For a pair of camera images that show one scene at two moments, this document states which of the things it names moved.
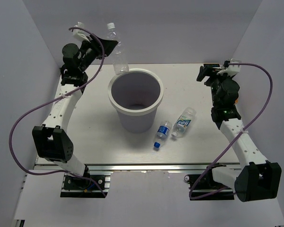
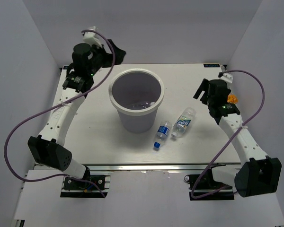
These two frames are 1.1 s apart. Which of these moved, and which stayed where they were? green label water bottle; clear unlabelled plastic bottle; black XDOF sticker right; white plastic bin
Moved: clear unlabelled plastic bottle
Stayed: green label water bottle; black XDOF sticker right; white plastic bin
